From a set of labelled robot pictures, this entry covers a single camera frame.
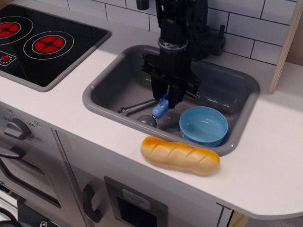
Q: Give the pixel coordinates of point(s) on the blue plastic bowl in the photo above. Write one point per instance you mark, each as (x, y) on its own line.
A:
(203, 125)

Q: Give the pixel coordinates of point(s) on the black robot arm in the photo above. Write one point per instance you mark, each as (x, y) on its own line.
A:
(179, 21)

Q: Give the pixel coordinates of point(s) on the grey plastic sink basin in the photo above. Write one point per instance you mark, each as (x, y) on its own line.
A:
(123, 83)

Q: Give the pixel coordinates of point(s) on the wooden side post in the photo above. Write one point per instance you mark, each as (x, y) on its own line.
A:
(298, 11)

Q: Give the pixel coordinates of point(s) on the grey oven door handle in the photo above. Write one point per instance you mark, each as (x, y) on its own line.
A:
(13, 153)

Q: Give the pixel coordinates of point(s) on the grey oven knob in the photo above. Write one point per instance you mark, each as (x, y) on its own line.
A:
(17, 129)

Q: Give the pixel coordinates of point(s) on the grey dispenser panel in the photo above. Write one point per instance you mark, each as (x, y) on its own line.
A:
(135, 208)

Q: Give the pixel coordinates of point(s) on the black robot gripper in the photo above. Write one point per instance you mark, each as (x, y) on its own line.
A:
(171, 69)

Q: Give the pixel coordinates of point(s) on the dark grey cabinet handle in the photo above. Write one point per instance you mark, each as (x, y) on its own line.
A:
(87, 196)

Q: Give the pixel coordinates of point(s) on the toy bread loaf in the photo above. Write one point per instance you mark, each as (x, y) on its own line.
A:
(180, 156)

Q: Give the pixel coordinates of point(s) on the blue grey toy spoon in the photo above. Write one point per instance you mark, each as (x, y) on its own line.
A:
(157, 112)

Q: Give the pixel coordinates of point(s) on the grey toy fork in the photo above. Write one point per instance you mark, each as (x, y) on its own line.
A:
(126, 111)

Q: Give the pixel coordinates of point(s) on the dark grey toy faucet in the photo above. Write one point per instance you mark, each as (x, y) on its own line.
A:
(202, 40)

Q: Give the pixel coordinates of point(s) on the black toy stovetop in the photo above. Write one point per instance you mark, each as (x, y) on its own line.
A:
(38, 50)

